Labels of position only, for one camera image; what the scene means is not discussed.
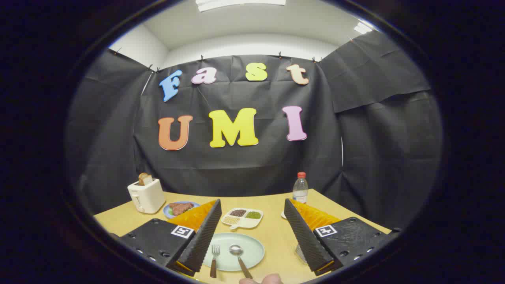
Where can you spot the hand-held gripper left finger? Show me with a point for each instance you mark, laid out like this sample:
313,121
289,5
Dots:
205,236

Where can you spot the white divided bean tray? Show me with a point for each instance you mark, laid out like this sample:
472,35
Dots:
244,223

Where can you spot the clear red-capped water bottle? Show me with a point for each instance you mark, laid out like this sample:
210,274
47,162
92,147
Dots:
300,191

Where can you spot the cream toaster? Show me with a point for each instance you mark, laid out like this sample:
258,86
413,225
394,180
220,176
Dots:
146,199

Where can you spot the small ceiling light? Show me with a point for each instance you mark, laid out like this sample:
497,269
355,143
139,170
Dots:
362,28

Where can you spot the pale green plate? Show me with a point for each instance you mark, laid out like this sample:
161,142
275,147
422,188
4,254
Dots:
227,260

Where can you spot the blue plate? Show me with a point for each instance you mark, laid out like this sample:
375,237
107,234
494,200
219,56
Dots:
167,213

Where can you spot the brown steak piece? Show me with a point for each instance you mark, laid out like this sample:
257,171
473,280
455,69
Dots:
180,208

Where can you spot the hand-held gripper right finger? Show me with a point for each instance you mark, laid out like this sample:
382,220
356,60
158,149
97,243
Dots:
303,236

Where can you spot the black backdrop cloth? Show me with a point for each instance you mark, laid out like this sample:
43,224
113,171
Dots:
244,169

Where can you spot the toasted bread slice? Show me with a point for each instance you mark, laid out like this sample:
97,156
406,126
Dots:
144,178

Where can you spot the long ceiling light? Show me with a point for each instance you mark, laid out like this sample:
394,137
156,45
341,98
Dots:
240,4

